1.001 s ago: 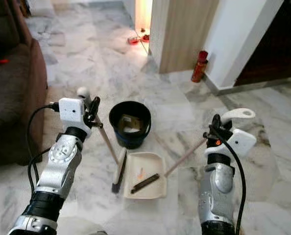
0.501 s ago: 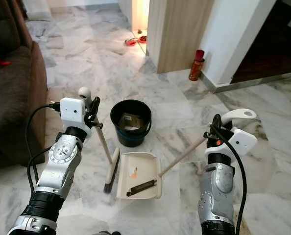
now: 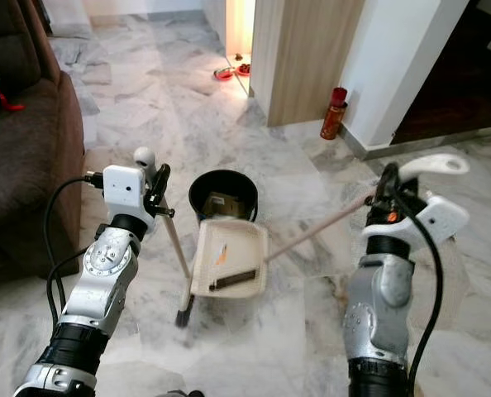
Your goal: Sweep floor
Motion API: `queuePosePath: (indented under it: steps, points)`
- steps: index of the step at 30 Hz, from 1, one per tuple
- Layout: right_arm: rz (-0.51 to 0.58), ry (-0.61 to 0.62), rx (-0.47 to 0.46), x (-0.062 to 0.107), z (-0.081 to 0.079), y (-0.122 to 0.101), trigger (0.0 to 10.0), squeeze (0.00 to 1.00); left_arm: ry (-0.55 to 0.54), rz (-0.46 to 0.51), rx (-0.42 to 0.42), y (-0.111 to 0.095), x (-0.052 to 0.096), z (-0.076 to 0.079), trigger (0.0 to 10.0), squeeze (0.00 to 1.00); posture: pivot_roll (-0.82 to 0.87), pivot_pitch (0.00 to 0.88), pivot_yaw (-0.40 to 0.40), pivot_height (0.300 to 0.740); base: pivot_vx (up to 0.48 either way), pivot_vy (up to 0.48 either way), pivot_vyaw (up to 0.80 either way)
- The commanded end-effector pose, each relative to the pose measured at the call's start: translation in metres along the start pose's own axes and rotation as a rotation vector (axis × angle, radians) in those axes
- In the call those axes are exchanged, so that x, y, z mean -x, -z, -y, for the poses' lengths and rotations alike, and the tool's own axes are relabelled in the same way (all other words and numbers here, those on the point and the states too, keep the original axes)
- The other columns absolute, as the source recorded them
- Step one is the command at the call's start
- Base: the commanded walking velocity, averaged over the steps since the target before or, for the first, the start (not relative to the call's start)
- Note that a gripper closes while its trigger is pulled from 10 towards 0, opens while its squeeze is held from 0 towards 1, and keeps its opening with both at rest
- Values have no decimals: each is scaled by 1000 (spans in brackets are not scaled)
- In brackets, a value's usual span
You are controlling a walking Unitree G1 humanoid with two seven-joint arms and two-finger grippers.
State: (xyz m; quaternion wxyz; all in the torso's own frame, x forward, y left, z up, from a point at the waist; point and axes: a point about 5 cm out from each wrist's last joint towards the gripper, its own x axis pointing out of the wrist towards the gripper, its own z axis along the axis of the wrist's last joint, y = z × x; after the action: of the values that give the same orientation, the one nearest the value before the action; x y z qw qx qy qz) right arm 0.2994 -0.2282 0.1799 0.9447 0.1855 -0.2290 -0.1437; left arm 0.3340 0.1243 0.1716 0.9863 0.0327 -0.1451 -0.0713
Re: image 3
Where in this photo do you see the beige long-handled dustpan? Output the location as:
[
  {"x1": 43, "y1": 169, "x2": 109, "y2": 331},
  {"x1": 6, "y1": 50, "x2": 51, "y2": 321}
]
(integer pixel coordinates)
[{"x1": 188, "y1": 152, "x2": 472, "y2": 300}]

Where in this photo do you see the wooden broom with white knob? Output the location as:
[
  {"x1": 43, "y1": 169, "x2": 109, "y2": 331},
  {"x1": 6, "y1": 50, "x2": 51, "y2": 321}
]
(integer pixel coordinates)
[{"x1": 134, "y1": 147, "x2": 199, "y2": 329}]

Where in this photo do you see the black round waste bin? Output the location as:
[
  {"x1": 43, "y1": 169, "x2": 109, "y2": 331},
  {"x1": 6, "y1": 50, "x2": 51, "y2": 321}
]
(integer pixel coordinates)
[{"x1": 187, "y1": 169, "x2": 260, "y2": 224}]

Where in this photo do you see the red cylindrical can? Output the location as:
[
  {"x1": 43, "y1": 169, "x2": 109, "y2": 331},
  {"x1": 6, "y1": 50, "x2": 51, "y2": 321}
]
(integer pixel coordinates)
[{"x1": 319, "y1": 86, "x2": 350, "y2": 141}]

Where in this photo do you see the dark brown sofa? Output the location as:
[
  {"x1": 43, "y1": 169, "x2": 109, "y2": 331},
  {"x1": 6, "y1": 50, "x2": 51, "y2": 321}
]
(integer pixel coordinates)
[{"x1": 0, "y1": 0, "x2": 87, "y2": 280}]

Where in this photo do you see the dark wooden staircase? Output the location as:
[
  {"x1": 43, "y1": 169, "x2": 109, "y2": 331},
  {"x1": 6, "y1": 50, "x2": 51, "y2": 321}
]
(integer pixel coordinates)
[{"x1": 389, "y1": 0, "x2": 491, "y2": 147}]

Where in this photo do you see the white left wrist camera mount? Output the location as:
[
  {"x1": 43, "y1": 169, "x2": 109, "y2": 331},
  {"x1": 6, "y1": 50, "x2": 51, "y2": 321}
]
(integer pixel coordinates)
[{"x1": 102, "y1": 165, "x2": 152, "y2": 218}]

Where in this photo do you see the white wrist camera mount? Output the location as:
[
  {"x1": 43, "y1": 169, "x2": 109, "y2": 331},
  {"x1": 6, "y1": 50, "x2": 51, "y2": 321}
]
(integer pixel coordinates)
[
  {"x1": 364, "y1": 194, "x2": 470, "y2": 251},
  {"x1": 102, "y1": 165, "x2": 152, "y2": 218}
]

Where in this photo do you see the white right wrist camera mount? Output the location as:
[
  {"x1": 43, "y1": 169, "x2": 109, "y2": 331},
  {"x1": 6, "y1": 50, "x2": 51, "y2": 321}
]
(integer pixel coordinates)
[{"x1": 364, "y1": 194, "x2": 470, "y2": 251}]

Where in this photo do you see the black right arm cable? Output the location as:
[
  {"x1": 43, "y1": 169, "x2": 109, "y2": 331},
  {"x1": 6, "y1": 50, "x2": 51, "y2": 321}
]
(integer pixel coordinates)
[{"x1": 394, "y1": 186, "x2": 445, "y2": 396}]

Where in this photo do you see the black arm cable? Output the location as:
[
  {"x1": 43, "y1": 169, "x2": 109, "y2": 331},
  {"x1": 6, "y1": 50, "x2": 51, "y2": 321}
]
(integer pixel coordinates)
[
  {"x1": 42, "y1": 174, "x2": 107, "y2": 332},
  {"x1": 394, "y1": 186, "x2": 445, "y2": 396}
]

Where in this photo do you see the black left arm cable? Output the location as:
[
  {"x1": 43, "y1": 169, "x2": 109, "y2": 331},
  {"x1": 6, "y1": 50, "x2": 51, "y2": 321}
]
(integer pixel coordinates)
[{"x1": 42, "y1": 174, "x2": 107, "y2": 332}]

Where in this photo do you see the light wooden wall panel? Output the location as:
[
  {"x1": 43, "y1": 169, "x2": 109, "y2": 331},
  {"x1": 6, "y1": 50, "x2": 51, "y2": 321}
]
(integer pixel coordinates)
[{"x1": 249, "y1": 0, "x2": 368, "y2": 129}]

